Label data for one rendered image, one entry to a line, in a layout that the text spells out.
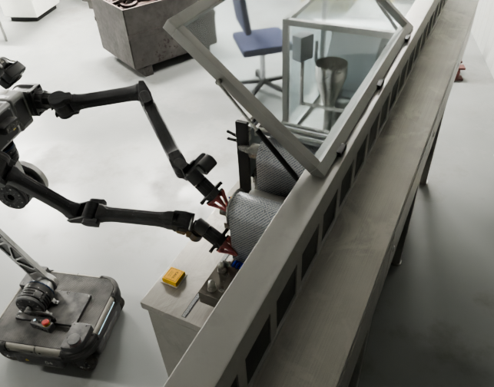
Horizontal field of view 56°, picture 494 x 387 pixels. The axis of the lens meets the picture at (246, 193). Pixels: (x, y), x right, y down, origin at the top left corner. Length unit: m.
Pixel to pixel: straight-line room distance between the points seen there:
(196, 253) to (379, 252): 0.97
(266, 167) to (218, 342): 1.02
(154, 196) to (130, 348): 1.39
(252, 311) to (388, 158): 0.93
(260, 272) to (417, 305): 2.20
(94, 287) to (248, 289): 2.08
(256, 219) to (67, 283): 1.68
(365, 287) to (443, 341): 1.78
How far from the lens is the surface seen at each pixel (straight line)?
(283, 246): 1.03
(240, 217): 1.67
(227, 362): 0.87
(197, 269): 2.01
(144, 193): 3.91
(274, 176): 1.81
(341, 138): 1.34
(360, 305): 1.22
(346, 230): 1.39
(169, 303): 1.92
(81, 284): 3.02
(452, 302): 3.19
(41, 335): 2.88
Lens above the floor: 2.41
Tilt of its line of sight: 40 degrees down
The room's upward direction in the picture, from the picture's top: 4 degrees counter-clockwise
